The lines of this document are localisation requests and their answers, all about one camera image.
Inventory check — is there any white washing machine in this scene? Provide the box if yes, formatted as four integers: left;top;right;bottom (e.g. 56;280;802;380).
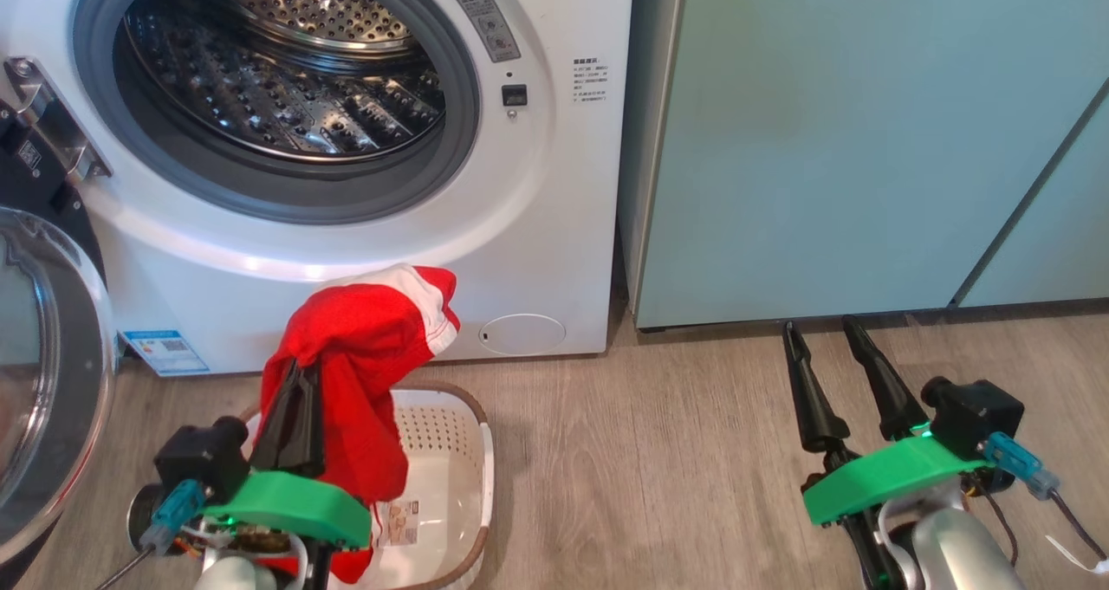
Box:
0;0;635;377

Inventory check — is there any white perforated laundry basket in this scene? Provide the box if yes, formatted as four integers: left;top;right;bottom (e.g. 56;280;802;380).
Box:
238;380;496;590

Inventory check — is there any teal cabinet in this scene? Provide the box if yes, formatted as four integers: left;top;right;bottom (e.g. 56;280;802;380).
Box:
956;83;1109;310
619;0;1109;330

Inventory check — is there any red and white garment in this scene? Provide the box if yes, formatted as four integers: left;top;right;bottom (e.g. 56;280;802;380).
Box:
257;263;462;584

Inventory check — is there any paper label in basket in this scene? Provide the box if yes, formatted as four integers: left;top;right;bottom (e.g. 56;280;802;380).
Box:
373;500;422;548

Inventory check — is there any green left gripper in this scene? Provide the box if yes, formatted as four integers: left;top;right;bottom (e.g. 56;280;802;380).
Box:
204;360;373;549

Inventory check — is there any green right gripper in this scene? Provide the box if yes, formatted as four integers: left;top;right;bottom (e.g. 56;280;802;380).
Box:
781;314;990;527

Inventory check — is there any white tag on right cable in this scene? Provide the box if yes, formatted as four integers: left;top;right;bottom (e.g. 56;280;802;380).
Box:
1046;534;1109;574

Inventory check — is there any round glass washing machine door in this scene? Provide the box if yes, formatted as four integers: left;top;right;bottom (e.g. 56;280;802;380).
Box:
0;57;119;590

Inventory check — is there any blue energy label sticker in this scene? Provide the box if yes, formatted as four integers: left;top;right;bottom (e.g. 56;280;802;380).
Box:
120;329;211;377

